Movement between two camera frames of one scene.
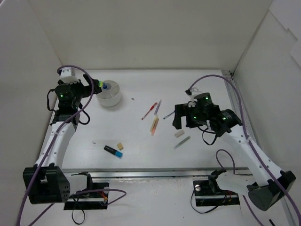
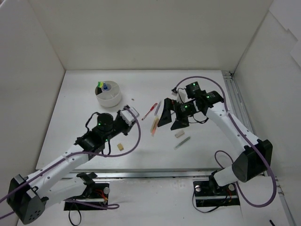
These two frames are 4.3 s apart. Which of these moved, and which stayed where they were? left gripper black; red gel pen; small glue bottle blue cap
Moved: left gripper black
Stayed: small glue bottle blue cap; red gel pen
